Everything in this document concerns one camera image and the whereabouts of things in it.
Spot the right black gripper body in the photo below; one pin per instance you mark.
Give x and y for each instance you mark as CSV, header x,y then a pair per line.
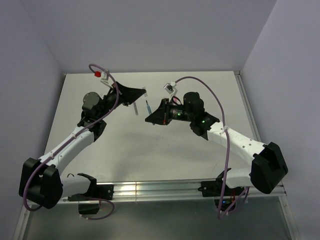
x,y
177,112

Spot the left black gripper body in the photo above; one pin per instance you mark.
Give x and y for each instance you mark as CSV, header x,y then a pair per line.
x,y
110,100

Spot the blue pen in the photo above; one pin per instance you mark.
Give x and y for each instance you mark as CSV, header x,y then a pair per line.
x,y
148,108

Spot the purple pen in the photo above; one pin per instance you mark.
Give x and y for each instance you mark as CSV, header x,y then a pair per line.
x,y
135,109

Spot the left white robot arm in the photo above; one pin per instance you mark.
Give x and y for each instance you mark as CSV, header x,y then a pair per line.
x,y
41,181

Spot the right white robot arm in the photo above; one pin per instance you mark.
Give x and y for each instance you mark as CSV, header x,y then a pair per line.
x,y
266,164

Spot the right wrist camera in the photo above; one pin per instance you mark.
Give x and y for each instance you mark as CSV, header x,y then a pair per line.
x,y
171,89

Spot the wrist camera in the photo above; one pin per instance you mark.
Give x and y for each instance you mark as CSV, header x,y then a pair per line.
x,y
171,89
104,78

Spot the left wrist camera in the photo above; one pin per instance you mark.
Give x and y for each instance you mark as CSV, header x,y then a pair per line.
x,y
104,78

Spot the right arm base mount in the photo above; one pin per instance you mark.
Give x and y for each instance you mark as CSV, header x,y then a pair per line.
x,y
213,188

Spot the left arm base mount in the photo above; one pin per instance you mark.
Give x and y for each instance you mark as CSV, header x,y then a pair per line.
x,y
102,193

